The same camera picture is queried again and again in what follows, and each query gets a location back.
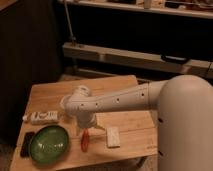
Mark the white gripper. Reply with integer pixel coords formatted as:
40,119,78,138
76,114,105,136

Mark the red pepper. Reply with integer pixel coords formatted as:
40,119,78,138
81,129,90,152

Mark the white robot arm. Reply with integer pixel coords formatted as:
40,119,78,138
60,75,213,171

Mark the white sponge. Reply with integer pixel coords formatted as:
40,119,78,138
107,127,120,148

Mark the clear plastic cup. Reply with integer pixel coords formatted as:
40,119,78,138
60,95,70,116

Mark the wooden table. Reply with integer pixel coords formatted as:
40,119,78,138
9,74,159,171

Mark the green bowl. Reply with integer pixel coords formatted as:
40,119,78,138
28,125,69,165

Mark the white tube bottle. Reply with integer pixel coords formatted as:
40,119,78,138
22,111,59,125

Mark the black rectangular bar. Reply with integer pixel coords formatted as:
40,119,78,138
20,132,35,158

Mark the long wooden bench shelf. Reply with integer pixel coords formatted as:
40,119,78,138
62,42,211,75

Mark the metal pole stand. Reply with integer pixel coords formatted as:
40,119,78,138
63,0,76,46

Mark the black object on shelf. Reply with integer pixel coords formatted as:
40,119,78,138
161,55,189,64

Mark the upper wooden shelf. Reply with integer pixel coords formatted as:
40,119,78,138
57,0,213,19

